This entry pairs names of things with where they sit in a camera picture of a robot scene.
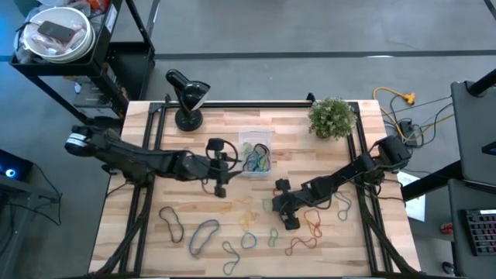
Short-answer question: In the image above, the dark smartphone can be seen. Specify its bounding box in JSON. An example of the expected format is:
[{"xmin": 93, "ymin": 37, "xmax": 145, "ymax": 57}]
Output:
[{"xmin": 36, "ymin": 19, "xmax": 77, "ymax": 43}]

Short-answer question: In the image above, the black keyboard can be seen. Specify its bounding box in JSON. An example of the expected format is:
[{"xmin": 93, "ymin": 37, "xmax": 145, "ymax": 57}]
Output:
[{"xmin": 460, "ymin": 208, "xmax": 496, "ymax": 257}]

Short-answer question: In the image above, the black utility cart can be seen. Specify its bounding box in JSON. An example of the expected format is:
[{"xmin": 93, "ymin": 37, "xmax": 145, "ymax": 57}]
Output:
[{"xmin": 9, "ymin": 0, "xmax": 157, "ymax": 127}]

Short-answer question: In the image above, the white cart label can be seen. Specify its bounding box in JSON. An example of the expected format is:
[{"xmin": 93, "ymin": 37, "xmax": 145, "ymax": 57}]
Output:
[{"xmin": 104, "ymin": 3, "xmax": 119, "ymax": 35}]

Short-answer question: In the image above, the blue rubber band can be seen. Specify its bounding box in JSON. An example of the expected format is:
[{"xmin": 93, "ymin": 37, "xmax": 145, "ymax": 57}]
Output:
[
  {"xmin": 221, "ymin": 240, "xmax": 242, "ymax": 277},
  {"xmin": 243, "ymin": 150, "xmax": 269, "ymax": 173},
  {"xmin": 333, "ymin": 190, "xmax": 353, "ymax": 222},
  {"xmin": 239, "ymin": 231, "xmax": 258, "ymax": 250},
  {"xmin": 188, "ymin": 219, "xmax": 221, "ymax": 258}
]

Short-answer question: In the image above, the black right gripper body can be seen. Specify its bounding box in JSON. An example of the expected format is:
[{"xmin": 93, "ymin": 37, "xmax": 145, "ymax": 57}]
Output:
[{"xmin": 270, "ymin": 177, "xmax": 311, "ymax": 231}]

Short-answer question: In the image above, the black desk lamp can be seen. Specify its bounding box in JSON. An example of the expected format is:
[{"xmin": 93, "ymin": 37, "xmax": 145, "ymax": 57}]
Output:
[{"xmin": 165, "ymin": 68, "xmax": 212, "ymax": 133}]

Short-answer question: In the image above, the red rubber band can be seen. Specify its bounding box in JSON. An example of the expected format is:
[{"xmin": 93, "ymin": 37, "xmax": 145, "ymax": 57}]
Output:
[
  {"xmin": 302, "ymin": 208, "xmax": 324, "ymax": 239},
  {"xmin": 284, "ymin": 236, "xmax": 319, "ymax": 257}
]

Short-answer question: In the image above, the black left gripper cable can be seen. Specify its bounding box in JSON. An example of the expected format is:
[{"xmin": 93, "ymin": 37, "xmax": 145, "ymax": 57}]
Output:
[{"xmin": 222, "ymin": 138, "xmax": 240, "ymax": 174}]

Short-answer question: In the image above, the black computer with blue light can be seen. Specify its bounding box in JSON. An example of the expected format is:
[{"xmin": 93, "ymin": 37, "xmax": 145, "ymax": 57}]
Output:
[{"xmin": 0, "ymin": 149, "xmax": 35, "ymax": 183}]

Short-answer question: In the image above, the dark low desk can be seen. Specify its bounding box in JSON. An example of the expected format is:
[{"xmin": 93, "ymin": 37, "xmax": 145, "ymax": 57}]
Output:
[{"xmin": 447, "ymin": 178, "xmax": 496, "ymax": 279}]

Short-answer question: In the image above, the white bowl with items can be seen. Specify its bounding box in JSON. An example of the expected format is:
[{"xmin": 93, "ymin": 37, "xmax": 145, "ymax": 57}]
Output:
[{"xmin": 22, "ymin": 6, "xmax": 96, "ymax": 64}]

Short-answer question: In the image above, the white paper sheet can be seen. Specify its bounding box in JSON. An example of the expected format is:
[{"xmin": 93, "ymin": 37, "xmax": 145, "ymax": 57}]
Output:
[{"xmin": 395, "ymin": 171, "xmax": 426, "ymax": 222}]

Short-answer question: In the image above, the red packet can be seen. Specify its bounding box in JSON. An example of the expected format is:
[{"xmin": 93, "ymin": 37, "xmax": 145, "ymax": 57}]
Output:
[{"xmin": 85, "ymin": 0, "xmax": 110, "ymax": 12}]

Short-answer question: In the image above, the clear plastic bag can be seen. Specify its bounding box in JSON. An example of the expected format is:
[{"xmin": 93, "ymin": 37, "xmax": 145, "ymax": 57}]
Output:
[{"xmin": 26, "ymin": 22, "xmax": 86, "ymax": 55}]

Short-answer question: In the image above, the clear plastic bin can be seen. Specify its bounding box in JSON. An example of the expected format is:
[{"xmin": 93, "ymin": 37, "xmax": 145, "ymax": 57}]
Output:
[{"xmin": 238, "ymin": 129, "xmax": 273, "ymax": 178}]

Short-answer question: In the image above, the grey side table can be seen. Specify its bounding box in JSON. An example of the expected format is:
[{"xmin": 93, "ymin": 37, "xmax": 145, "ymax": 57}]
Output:
[{"xmin": 450, "ymin": 68, "xmax": 496, "ymax": 187}]

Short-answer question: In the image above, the black power adapter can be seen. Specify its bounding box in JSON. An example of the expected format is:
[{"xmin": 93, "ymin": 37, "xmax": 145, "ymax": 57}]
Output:
[{"xmin": 398, "ymin": 119, "xmax": 419, "ymax": 147}]

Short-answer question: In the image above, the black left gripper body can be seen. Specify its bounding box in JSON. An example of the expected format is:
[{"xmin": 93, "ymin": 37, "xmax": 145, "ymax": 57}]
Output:
[{"xmin": 205, "ymin": 137, "xmax": 230, "ymax": 199}]

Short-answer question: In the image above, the yellow extension cord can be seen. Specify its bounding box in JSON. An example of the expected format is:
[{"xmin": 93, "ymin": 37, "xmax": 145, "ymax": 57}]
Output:
[{"xmin": 372, "ymin": 86, "xmax": 418, "ymax": 136}]

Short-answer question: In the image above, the potted green plant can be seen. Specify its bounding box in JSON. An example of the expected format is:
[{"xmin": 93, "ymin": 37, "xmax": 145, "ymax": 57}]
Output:
[{"xmin": 308, "ymin": 96, "xmax": 358, "ymax": 141}]

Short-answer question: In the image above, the black side stand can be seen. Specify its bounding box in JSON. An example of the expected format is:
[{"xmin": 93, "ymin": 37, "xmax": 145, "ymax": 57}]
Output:
[{"xmin": 0, "ymin": 180, "xmax": 63, "ymax": 279}]

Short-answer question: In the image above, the yellow rubber band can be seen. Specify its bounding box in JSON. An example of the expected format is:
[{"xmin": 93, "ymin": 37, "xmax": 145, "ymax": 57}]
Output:
[
  {"xmin": 220, "ymin": 196, "xmax": 254, "ymax": 214},
  {"xmin": 238, "ymin": 209, "xmax": 260, "ymax": 233}
]

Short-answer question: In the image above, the black rubber band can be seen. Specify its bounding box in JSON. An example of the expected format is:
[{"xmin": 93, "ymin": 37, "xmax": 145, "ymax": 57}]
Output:
[
  {"xmin": 158, "ymin": 205, "xmax": 185, "ymax": 245},
  {"xmin": 241, "ymin": 142, "xmax": 273, "ymax": 174}
]

